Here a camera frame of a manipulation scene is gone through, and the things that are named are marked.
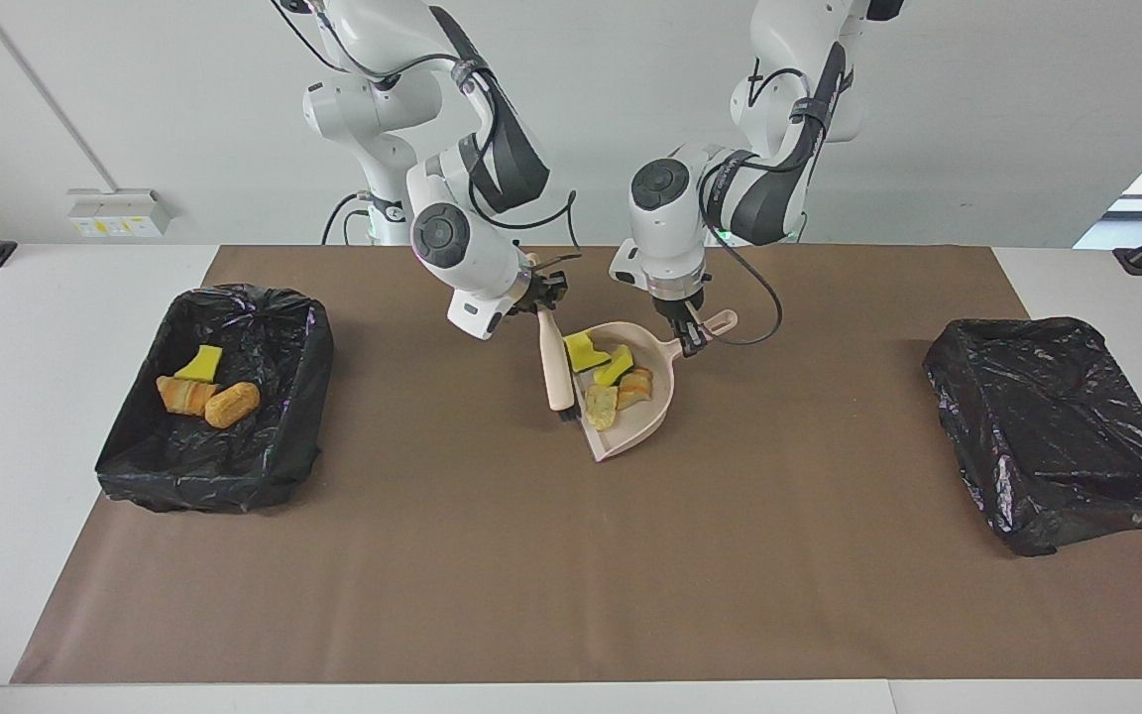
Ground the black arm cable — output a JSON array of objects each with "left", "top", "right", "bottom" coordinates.
[
  {"left": 274, "top": 0, "right": 582, "bottom": 271},
  {"left": 695, "top": 67, "right": 784, "bottom": 346}
]

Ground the greenish toy croissant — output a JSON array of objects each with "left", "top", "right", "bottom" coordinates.
[{"left": 156, "top": 375, "right": 220, "bottom": 417}]

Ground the black right base cable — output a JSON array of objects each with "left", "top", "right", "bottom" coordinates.
[{"left": 321, "top": 193, "right": 374, "bottom": 246}]

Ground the black bag-lined bin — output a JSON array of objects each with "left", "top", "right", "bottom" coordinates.
[
  {"left": 95, "top": 284, "right": 335, "bottom": 515},
  {"left": 923, "top": 317, "right": 1142, "bottom": 557}
]

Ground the small yellow sponge piece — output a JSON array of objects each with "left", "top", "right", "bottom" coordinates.
[{"left": 172, "top": 344, "right": 224, "bottom": 384}]

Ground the brown toy bread loaf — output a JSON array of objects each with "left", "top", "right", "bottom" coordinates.
[{"left": 204, "top": 382, "right": 262, "bottom": 429}]

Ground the white wall conduit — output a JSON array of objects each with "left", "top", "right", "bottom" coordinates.
[{"left": 0, "top": 0, "right": 124, "bottom": 191}]

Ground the yellow green twisted sponge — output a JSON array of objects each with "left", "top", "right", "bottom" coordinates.
[{"left": 564, "top": 332, "right": 635, "bottom": 388}]

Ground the pink plastic dustpan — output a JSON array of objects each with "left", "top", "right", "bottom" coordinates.
[{"left": 571, "top": 309, "right": 739, "bottom": 463}]

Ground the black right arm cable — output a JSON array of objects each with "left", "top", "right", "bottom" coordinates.
[{"left": 274, "top": 0, "right": 582, "bottom": 271}]

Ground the white wall socket box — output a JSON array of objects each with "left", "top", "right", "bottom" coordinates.
[{"left": 67, "top": 188, "right": 173, "bottom": 237}]

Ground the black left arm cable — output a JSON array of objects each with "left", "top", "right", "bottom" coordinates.
[{"left": 695, "top": 67, "right": 784, "bottom": 346}]

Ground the brown table mat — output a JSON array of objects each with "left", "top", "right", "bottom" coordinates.
[{"left": 11, "top": 245, "right": 1142, "bottom": 685}]

